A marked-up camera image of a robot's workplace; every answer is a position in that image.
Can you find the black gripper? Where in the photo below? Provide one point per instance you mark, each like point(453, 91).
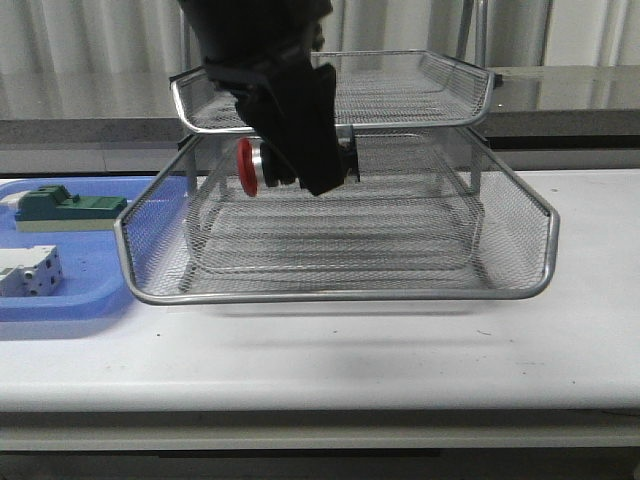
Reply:
point(268, 44)

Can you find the red emergency stop button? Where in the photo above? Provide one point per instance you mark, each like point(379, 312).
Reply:
point(250, 167)

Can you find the grey stone counter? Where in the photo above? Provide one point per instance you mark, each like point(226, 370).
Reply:
point(576, 117)

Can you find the blue plastic tray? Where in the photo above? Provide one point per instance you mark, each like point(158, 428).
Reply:
point(92, 283)

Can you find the white circuit breaker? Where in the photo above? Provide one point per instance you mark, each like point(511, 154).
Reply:
point(30, 271)

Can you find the green and beige switch module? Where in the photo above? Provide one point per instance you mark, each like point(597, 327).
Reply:
point(53, 208)

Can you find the grey table frame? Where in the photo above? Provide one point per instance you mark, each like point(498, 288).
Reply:
point(319, 430)

